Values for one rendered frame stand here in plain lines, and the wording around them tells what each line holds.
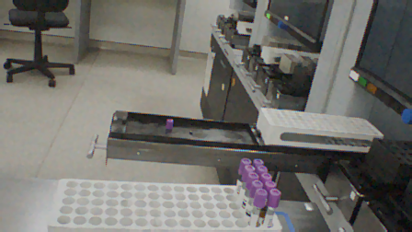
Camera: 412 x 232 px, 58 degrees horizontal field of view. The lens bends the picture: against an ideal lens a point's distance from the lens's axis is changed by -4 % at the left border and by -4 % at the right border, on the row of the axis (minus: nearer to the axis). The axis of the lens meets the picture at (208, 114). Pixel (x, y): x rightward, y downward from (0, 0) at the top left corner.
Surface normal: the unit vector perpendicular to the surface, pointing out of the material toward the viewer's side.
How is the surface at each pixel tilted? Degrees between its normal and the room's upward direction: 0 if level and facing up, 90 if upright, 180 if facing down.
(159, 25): 90
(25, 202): 0
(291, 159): 90
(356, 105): 90
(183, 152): 90
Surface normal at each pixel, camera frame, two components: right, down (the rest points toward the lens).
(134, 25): 0.12, 0.41
